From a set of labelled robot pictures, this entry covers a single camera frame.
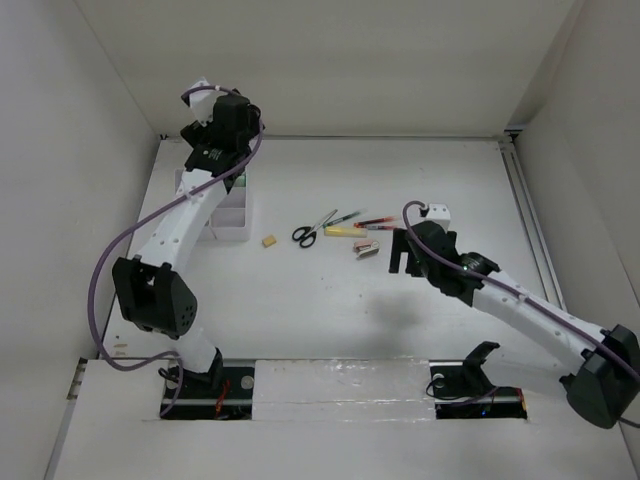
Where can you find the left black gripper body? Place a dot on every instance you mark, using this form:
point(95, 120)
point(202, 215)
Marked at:
point(198, 134)

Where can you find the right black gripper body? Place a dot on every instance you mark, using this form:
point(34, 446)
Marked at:
point(432, 273)

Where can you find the green highlighter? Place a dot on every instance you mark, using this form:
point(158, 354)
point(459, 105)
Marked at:
point(241, 181)

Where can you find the yellow highlighter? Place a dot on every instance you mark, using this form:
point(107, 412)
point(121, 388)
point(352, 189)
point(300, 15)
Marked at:
point(345, 232)

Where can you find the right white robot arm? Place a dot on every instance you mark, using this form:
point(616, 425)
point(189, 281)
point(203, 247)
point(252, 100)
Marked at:
point(599, 374)

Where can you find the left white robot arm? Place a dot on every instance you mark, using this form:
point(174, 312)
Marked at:
point(212, 200)

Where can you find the orange gel pen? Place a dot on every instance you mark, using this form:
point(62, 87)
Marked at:
point(376, 221)

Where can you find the green gel pen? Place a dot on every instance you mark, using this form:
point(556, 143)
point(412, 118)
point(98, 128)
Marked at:
point(344, 218)

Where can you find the white compartment organizer box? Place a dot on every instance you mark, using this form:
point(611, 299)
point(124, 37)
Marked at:
point(231, 221)

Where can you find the yellow eraser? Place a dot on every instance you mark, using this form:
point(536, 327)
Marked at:
point(269, 241)

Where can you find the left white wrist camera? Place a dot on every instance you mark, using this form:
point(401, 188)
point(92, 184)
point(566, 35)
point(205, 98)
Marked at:
point(200, 98)

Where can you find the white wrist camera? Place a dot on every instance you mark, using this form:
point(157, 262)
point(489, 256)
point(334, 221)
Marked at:
point(437, 213)
point(200, 98)

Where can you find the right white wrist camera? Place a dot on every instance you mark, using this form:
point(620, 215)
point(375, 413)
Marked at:
point(437, 213)

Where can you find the aluminium rail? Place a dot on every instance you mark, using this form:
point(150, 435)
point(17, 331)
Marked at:
point(523, 198)

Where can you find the black handled scissors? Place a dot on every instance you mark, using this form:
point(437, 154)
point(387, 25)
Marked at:
point(305, 236)

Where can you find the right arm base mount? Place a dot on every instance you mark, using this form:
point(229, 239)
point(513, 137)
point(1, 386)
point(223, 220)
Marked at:
point(461, 390)

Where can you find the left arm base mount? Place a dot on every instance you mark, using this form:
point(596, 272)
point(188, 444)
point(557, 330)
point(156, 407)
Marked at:
point(229, 399)

